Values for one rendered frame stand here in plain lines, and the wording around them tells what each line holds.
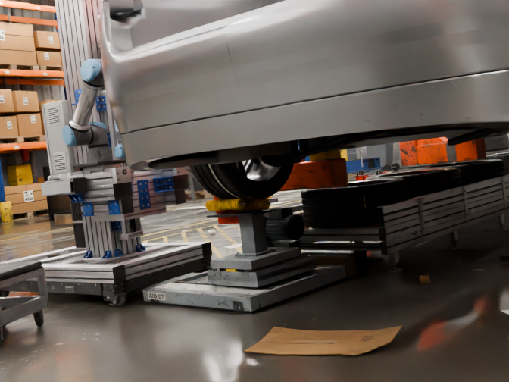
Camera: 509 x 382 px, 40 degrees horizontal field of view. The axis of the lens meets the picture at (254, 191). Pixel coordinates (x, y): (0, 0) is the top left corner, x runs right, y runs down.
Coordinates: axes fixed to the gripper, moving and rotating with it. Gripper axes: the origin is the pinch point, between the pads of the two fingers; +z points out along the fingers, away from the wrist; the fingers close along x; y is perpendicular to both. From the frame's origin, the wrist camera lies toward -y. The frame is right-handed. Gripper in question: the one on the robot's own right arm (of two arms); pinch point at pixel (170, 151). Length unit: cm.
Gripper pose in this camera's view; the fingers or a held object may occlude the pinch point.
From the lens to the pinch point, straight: 390.2
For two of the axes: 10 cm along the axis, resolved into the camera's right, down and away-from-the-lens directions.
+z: 6.6, -1.1, 7.4
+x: -7.4, 0.5, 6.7
